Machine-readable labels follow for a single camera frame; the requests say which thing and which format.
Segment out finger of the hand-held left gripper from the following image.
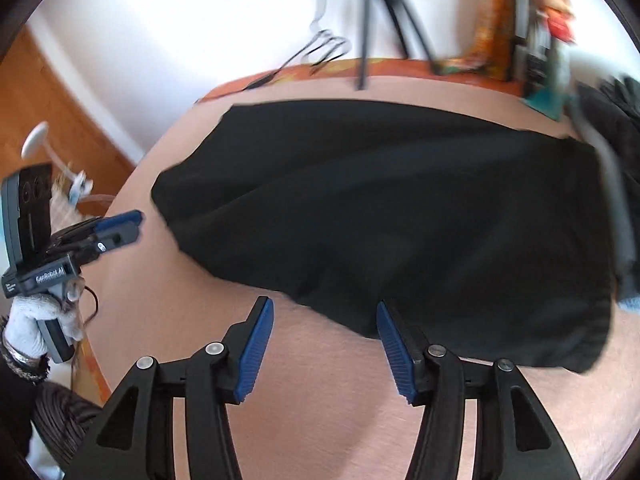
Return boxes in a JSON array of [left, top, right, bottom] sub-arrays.
[[49, 210, 145, 264]]

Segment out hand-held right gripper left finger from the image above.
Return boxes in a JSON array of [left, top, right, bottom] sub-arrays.
[[75, 296, 275, 480]]

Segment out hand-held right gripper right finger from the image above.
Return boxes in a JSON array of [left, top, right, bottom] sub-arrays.
[[376, 301, 575, 480]]

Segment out black pants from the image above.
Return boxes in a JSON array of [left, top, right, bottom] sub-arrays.
[[151, 99, 617, 374]]

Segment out person's left forearm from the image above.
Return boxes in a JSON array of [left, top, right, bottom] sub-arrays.
[[0, 317, 51, 461]]

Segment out person's left hand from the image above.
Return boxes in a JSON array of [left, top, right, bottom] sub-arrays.
[[4, 280, 86, 359]]

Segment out white round lamp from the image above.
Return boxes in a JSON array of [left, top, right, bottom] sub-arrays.
[[21, 122, 68, 171]]

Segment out wooden door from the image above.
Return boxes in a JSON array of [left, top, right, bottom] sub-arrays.
[[0, 27, 137, 201]]

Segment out teal box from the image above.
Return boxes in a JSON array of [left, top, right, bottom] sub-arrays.
[[522, 82, 568, 121]]

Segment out dark clothing pile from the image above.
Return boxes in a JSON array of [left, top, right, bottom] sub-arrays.
[[575, 76, 640, 306]]

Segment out black tripod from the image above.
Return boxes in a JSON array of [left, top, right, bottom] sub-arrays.
[[345, 0, 441, 91]]

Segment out orange patterned curtain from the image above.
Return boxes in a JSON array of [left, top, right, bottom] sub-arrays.
[[434, 0, 516, 80]]

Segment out dark shelf with items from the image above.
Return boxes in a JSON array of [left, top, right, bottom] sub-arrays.
[[505, 0, 573, 96]]

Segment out black cable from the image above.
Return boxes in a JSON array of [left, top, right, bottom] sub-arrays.
[[243, 30, 349, 92]]

